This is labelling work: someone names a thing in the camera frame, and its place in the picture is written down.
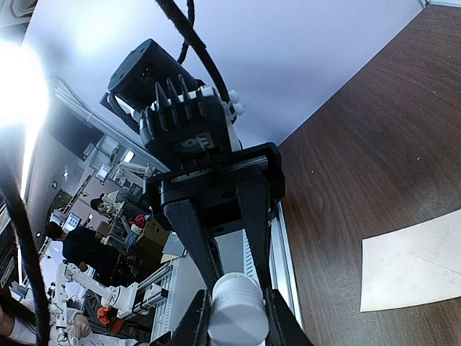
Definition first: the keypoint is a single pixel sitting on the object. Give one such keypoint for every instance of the seated person in background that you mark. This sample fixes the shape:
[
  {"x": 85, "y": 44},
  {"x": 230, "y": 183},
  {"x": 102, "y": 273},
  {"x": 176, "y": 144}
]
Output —
[{"x": 108, "y": 204}]

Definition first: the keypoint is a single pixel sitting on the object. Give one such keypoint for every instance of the person in dark shirt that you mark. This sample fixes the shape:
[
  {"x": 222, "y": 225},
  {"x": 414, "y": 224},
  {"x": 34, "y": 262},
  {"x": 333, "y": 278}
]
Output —
[{"x": 83, "y": 248}]

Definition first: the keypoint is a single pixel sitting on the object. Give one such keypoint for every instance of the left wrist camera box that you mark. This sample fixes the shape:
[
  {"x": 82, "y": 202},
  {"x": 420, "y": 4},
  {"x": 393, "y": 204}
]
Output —
[{"x": 188, "y": 131}]

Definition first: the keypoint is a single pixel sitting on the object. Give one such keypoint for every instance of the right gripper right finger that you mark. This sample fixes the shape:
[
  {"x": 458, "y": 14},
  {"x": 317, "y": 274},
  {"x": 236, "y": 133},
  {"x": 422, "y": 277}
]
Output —
[{"x": 283, "y": 326}]

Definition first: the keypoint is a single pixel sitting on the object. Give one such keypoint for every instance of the beige envelope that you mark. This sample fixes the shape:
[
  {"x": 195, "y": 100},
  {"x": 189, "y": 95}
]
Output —
[{"x": 416, "y": 265}]

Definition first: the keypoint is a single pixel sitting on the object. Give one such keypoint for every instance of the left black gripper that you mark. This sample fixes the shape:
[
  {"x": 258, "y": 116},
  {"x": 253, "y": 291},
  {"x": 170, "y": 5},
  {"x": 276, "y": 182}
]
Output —
[{"x": 214, "y": 209}]

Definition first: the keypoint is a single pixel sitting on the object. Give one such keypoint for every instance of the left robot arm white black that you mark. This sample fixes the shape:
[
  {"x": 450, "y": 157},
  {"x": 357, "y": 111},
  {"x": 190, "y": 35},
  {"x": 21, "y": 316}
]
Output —
[{"x": 133, "y": 83}]

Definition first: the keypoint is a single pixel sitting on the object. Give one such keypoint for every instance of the cardboard box in background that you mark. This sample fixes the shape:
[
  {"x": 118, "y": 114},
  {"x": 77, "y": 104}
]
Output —
[{"x": 153, "y": 236}]

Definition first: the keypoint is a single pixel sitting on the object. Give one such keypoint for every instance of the green white glue stick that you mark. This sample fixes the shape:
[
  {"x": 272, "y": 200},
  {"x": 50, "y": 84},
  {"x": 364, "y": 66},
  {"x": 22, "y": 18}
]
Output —
[{"x": 238, "y": 315}]

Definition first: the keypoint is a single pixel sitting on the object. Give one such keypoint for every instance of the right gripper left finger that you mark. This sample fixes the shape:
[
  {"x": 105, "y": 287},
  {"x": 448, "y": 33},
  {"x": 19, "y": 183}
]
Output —
[{"x": 192, "y": 329}]

